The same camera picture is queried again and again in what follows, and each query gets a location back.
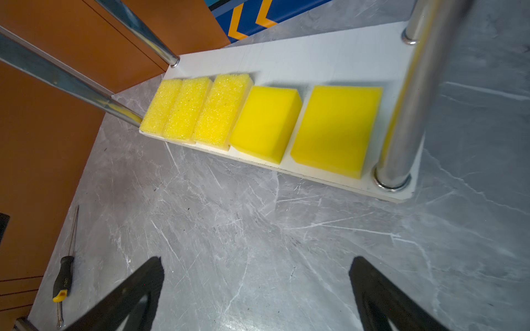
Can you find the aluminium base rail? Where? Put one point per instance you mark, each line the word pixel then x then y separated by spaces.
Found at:
pixel 22 324

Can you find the thin metal rod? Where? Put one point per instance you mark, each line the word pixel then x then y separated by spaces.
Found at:
pixel 64 279

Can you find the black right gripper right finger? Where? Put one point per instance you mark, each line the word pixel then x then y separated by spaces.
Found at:
pixel 382 305

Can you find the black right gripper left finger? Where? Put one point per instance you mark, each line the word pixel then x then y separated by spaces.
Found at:
pixel 133 304

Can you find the yellow foam sponge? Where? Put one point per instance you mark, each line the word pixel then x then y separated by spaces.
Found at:
pixel 266 122
pixel 336 129

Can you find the large yellow coarse sponge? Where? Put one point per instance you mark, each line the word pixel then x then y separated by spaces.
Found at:
pixel 221 110

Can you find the white two-tier metal shelf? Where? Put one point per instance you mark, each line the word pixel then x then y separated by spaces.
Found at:
pixel 409 72

